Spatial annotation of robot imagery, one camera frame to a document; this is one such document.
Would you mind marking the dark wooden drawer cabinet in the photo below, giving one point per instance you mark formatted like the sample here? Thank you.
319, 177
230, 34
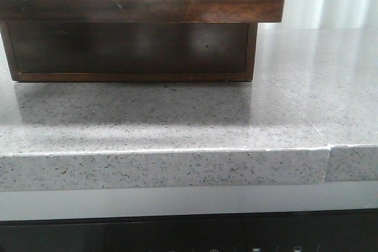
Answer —
18, 75

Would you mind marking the white curtain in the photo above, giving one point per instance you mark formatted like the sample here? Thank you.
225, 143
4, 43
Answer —
325, 14

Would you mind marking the black appliance under counter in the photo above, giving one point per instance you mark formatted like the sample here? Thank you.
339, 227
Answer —
340, 230

